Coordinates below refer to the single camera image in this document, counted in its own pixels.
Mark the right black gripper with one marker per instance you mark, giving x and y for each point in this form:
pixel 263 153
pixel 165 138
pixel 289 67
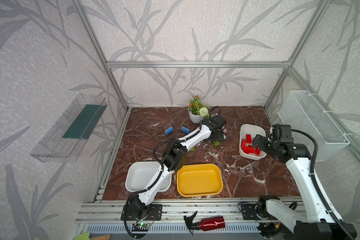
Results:
pixel 260 142

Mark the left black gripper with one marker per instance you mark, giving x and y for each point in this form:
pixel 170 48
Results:
pixel 220 135

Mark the red lego bottom brick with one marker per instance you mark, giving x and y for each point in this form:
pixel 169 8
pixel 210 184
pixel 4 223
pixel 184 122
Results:
pixel 257 152

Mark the red lego cluster brick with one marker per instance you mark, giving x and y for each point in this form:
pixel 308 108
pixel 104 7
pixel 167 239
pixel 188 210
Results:
pixel 243 144

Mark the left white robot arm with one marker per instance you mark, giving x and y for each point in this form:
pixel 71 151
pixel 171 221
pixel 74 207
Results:
pixel 172 156

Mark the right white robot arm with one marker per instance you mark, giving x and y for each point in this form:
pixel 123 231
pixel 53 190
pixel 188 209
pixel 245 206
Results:
pixel 298 151

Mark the potted flower plant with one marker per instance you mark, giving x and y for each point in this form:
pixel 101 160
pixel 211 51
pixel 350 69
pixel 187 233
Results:
pixel 197 110

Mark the right white tray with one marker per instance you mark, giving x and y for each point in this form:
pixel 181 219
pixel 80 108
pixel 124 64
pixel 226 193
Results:
pixel 253 131

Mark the white tray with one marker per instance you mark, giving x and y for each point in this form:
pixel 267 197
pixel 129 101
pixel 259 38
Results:
pixel 140 174
pixel 253 131

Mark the blue lego middle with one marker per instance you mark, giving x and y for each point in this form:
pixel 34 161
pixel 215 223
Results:
pixel 185 130

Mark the blue lego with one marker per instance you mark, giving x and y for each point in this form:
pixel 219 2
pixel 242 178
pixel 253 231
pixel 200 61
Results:
pixel 169 130
pixel 185 130

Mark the blue lego far left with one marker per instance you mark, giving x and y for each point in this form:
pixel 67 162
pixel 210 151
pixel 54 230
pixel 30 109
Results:
pixel 169 130

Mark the yellow tray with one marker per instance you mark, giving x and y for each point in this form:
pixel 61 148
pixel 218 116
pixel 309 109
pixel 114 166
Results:
pixel 199 180

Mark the left white tray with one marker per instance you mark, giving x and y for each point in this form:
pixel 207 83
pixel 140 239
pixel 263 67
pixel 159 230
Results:
pixel 140 174

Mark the red spray bottle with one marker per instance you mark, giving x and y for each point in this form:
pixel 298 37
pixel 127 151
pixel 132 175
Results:
pixel 204 225

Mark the green circuit board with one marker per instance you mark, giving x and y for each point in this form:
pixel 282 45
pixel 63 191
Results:
pixel 142 227

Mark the white wire basket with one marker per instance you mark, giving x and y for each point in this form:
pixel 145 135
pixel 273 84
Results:
pixel 302 112

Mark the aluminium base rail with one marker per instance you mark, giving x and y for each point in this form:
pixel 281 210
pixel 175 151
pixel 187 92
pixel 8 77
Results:
pixel 173 211

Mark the clear wall shelf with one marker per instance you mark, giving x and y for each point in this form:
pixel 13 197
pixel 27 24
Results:
pixel 66 139

